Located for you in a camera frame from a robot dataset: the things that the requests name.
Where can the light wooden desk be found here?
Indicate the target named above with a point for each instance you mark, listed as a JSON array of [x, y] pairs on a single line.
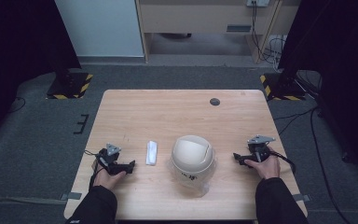
[[199, 18]]

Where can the white panel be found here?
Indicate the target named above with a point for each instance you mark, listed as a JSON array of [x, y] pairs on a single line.
[[99, 28]]

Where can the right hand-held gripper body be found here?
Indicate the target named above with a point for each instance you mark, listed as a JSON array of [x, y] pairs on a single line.
[[258, 148]]

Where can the beige swing-lid trash bin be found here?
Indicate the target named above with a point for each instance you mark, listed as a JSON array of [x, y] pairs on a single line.
[[192, 161]]

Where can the white tissue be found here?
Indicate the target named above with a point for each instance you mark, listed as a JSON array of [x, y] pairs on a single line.
[[151, 152]]

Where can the grey tape strip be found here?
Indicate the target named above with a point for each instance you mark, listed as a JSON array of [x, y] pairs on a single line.
[[71, 196], [301, 197]]

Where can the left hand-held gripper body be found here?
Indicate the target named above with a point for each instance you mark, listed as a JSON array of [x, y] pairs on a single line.
[[108, 156]]

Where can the person's right hand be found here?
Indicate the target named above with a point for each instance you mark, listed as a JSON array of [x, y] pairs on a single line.
[[267, 168]]

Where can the black curtain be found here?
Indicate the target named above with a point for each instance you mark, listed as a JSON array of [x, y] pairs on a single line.
[[338, 62], [15, 46]]

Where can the grey power strip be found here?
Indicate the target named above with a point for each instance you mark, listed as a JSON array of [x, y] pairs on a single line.
[[258, 2]]

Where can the black stand base striped edge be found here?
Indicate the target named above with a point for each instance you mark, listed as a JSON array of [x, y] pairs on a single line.
[[281, 87], [70, 85]]

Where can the grey round table grommet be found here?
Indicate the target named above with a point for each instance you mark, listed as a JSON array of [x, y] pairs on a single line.
[[214, 101]]

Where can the person's left hand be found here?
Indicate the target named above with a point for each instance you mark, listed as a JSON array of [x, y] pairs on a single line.
[[106, 179]]

